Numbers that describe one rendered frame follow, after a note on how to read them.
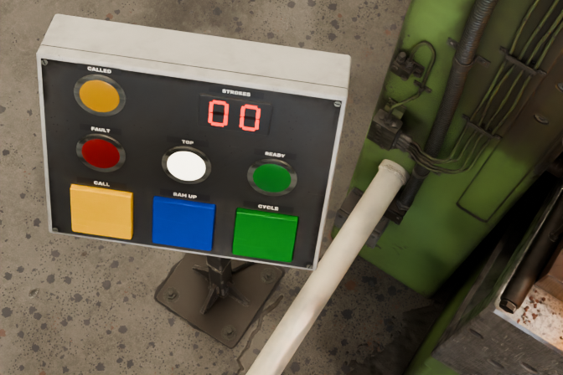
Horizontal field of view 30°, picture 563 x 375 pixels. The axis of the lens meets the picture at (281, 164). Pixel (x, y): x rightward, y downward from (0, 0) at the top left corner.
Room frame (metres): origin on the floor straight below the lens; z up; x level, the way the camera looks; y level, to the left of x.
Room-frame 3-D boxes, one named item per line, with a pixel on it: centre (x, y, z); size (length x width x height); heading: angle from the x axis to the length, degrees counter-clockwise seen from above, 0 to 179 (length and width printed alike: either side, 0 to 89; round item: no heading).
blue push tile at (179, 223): (0.32, 0.11, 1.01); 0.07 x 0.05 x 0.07; 88
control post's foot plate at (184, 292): (0.45, 0.10, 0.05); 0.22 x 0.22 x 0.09; 63
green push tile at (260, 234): (0.32, 0.01, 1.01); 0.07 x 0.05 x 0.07; 88
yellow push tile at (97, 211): (0.33, 0.21, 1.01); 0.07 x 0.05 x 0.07; 88
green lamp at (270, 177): (0.36, 0.01, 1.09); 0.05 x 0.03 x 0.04; 63
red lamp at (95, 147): (0.37, 0.21, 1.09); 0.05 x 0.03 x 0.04; 63
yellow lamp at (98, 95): (0.41, 0.21, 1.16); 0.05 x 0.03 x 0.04; 63
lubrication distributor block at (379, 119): (0.55, -0.15, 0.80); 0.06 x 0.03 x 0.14; 63
